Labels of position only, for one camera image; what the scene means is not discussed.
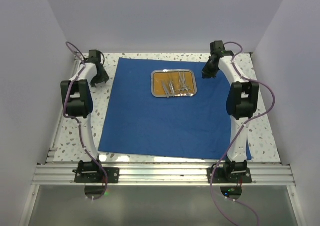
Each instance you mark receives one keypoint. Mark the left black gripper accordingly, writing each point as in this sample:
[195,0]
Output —
[105,77]

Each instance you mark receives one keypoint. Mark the steel tray orange liner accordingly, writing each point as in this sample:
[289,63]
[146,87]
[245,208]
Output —
[184,82]

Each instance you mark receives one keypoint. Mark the steel surgical scissors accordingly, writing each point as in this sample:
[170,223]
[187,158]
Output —
[183,82]

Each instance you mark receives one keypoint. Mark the aluminium front rail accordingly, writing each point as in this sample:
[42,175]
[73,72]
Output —
[164,174]

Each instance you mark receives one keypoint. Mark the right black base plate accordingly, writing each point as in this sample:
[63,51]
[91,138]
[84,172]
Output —
[231,172]

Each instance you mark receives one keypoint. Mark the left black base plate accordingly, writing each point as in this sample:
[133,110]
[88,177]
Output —
[90,172]

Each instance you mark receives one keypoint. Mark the blue surgical cloth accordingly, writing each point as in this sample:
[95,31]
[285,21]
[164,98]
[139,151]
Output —
[137,122]

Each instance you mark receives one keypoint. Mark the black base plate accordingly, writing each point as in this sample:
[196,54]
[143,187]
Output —
[90,172]
[231,172]

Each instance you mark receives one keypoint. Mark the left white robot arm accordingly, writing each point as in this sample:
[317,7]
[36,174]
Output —
[78,105]

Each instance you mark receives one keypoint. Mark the steel forceps clamp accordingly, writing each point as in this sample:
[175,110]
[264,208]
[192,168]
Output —
[181,83]

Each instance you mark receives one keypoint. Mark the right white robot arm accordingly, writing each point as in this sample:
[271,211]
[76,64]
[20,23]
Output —
[241,104]

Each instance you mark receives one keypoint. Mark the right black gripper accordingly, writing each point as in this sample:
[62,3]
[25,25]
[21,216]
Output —
[206,73]

